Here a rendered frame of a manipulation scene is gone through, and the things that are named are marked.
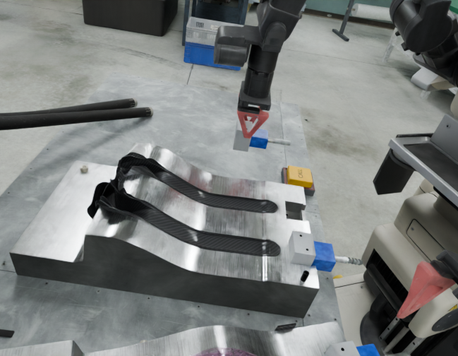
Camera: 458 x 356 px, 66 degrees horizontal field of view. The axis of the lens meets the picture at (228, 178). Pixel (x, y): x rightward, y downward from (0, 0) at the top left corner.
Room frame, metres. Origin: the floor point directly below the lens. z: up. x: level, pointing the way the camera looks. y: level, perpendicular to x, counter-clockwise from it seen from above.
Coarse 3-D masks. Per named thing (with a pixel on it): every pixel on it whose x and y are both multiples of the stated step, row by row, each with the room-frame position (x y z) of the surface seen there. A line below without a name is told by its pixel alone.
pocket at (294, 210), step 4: (288, 204) 0.56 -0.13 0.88; (292, 204) 0.56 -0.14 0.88; (296, 204) 0.56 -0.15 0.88; (300, 204) 0.56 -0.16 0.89; (288, 208) 0.56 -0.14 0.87; (292, 208) 0.56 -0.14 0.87; (296, 208) 0.56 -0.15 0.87; (300, 208) 0.56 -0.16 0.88; (304, 208) 0.56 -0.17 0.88; (288, 212) 0.55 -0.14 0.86; (292, 212) 0.56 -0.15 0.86; (296, 212) 0.56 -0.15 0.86; (300, 212) 0.56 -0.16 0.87; (304, 212) 0.55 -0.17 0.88; (288, 216) 0.54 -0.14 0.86; (292, 216) 0.54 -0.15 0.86; (296, 216) 0.55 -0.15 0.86; (300, 216) 0.55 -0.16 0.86; (304, 216) 0.54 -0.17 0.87; (300, 220) 0.53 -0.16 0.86; (304, 220) 0.52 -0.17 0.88
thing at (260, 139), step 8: (240, 128) 0.69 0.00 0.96; (248, 128) 0.70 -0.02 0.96; (240, 136) 0.68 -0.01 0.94; (256, 136) 0.69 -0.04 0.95; (264, 136) 0.70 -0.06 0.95; (240, 144) 0.68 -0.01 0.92; (248, 144) 0.68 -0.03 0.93; (256, 144) 0.69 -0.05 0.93; (264, 144) 0.69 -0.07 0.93; (280, 144) 0.71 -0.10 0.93; (288, 144) 0.71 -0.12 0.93
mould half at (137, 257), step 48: (144, 144) 0.59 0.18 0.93; (144, 192) 0.45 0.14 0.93; (240, 192) 0.56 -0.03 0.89; (288, 192) 0.59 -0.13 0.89; (48, 240) 0.37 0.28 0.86; (96, 240) 0.34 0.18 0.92; (144, 240) 0.36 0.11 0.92; (288, 240) 0.45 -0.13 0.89; (144, 288) 0.34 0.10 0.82; (192, 288) 0.35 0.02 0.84; (240, 288) 0.35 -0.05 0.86; (288, 288) 0.35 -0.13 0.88
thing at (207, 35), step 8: (192, 24) 3.91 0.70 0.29; (200, 24) 3.92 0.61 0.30; (208, 24) 3.93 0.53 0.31; (216, 24) 3.94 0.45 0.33; (224, 24) 3.95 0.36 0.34; (232, 24) 3.96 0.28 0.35; (192, 32) 3.53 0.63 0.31; (200, 32) 3.55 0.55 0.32; (208, 32) 3.56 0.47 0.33; (216, 32) 3.57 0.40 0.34; (192, 40) 3.54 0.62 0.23; (200, 40) 3.55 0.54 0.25; (208, 40) 3.56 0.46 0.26
